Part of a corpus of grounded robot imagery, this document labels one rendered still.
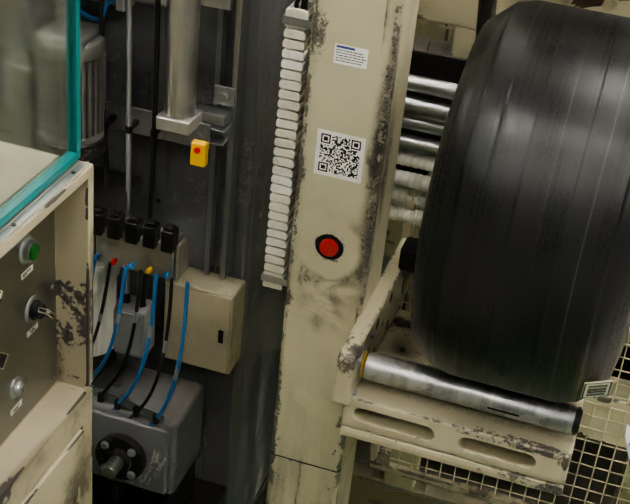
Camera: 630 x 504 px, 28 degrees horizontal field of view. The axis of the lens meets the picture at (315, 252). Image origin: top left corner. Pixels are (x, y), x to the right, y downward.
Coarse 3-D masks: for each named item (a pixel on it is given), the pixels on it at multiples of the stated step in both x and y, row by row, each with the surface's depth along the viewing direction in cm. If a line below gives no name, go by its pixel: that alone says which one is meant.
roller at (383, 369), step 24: (384, 360) 195; (384, 384) 196; (408, 384) 194; (432, 384) 193; (456, 384) 192; (480, 384) 192; (480, 408) 192; (504, 408) 190; (528, 408) 189; (552, 408) 189; (576, 408) 189; (576, 432) 189
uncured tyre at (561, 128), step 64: (512, 64) 167; (576, 64) 167; (448, 128) 168; (512, 128) 163; (576, 128) 162; (448, 192) 166; (512, 192) 162; (576, 192) 160; (448, 256) 167; (512, 256) 164; (576, 256) 161; (448, 320) 172; (512, 320) 168; (576, 320) 165; (512, 384) 180; (576, 384) 174
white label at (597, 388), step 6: (588, 384) 174; (594, 384) 174; (600, 384) 174; (606, 384) 174; (582, 390) 176; (588, 390) 176; (594, 390) 176; (600, 390) 176; (606, 390) 176; (582, 396) 178; (588, 396) 178; (594, 396) 178; (600, 396) 179
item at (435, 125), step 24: (432, 72) 234; (456, 72) 232; (408, 96) 224; (432, 96) 236; (408, 120) 226; (432, 120) 226; (408, 144) 227; (432, 144) 226; (408, 168) 245; (432, 168) 229; (408, 216) 235
